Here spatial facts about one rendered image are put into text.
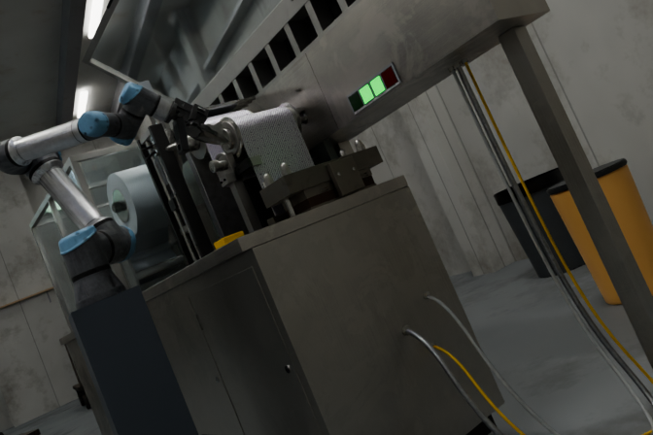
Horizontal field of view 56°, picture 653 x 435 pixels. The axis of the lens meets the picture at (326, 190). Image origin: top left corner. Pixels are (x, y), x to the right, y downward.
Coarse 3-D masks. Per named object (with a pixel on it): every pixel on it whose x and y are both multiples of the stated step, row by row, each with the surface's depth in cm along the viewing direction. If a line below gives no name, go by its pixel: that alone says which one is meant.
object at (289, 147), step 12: (288, 132) 216; (252, 144) 207; (264, 144) 209; (276, 144) 212; (288, 144) 214; (300, 144) 217; (252, 156) 205; (264, 156) 208; (276, 156) 210; (288, 156) 213; (300, 156) 216; (264, 168) 206; (276, 168) 209; (300, 168) 214; (276, 180) 207
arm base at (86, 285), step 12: (108, 264) 189; (84, 276) 183; (96, 276) 183; (108, 276) 185; (84, 288) 182; (96, 288) 182; (108, 288) 183; (120, 288) 186; (84, 300) 181; (96, 300) 180
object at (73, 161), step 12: (132, 144) 293; (72, 156) 276; (84, 156) 279; (96, 156) 282; (72, 168) 276; (84, 180) 276; (84, 192) 274; (36, 216) 350; (60, 228) 320; (36, 240) 366; (48, 264) 366; (120, 276) 272; (60, 300) 364
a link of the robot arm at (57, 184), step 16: (32, 160) 202; (48, 160) 205; (32, 176) 204; (48, 176) 204; (64, 176) 206; (48, 192) 205; (64, 192) 202; (80, 192) 205; (64, 208) 202; (80, 208) 201; (96, 208) 205; (80, 224) 201; (96, 224) 198; (112, 224) 201; (128, 240) 201; (128, 256) 203
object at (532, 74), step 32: (512, 32) 173; (512, 64) 176; (544, 96) 171; (544, 128) 174; (576, 160) 170; (576, 192) 172; (608, 224) 169; (608, 256) 170; (640, 288) 168; (640, 320) 168
